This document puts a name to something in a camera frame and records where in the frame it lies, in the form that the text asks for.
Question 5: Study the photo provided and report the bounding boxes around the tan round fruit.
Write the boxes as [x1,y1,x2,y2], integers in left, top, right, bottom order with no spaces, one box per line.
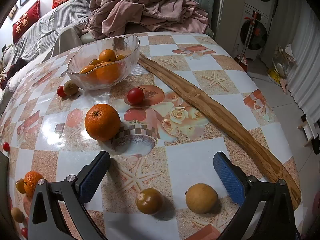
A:
[185,183,219,214]
[11,207,25,223]

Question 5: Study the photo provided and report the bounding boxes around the small orange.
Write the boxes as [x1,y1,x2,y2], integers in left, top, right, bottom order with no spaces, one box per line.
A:
[99,49,117,63]
[79,65,98,82]

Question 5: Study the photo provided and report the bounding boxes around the dark clothes pile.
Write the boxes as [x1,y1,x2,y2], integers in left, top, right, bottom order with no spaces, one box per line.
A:
[0,57,28,90]

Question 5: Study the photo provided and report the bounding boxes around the yellow-brown tomato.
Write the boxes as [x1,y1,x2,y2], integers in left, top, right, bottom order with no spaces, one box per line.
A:
[135,188,164,215]

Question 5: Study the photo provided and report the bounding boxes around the pink blanket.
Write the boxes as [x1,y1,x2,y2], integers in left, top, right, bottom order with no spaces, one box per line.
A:
[82,0,210,40]

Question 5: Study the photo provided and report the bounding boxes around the grey striped covered sofa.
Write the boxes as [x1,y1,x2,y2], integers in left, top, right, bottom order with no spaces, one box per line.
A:
[11,0,92,62]

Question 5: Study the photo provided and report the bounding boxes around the large orange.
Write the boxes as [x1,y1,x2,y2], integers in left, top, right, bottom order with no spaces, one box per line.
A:
[84,104,121,142]
[96,61,122,84]

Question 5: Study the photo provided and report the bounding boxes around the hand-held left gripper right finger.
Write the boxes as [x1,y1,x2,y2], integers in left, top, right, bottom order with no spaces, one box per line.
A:
[213,151,304,240]

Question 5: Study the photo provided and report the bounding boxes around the pile of yellow bags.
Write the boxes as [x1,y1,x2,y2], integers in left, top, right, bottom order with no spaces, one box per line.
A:
[267,44,298,87]

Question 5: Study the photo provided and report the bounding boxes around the red handled mop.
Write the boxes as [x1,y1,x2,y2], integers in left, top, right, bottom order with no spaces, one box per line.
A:
[234,11,258,71]

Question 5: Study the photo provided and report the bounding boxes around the long wooden board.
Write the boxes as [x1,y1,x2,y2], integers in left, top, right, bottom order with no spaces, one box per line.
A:
[138,52,302,212]

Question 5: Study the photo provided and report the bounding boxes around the clear glass bowl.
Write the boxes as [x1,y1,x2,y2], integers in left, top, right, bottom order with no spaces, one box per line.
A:
[67,34,140,91]

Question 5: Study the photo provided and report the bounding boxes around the checkered patterned tablecloth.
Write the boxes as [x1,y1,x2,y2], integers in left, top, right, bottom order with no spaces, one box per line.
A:
[0,31,304,240]

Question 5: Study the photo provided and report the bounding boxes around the white curtain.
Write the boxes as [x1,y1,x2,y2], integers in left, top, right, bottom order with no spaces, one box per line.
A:
[287,2,320,127]

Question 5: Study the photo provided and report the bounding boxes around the small wooden stand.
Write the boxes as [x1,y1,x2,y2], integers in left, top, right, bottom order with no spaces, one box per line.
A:
[297,115,320,154]

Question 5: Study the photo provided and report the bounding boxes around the bumpy mandarin orange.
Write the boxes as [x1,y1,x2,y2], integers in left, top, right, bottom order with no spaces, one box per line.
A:
[24,171,44,199]

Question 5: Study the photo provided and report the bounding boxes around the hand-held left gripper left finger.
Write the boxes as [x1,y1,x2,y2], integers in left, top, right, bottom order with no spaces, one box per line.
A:
[27,151,111,240]

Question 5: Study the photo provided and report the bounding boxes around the white washing machine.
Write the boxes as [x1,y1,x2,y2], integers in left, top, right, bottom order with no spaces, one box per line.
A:
[234,7,273,61]

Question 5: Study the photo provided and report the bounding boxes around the brown kiwi fruit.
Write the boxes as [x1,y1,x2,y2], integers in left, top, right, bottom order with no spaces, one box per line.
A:
[63,80,79,96]

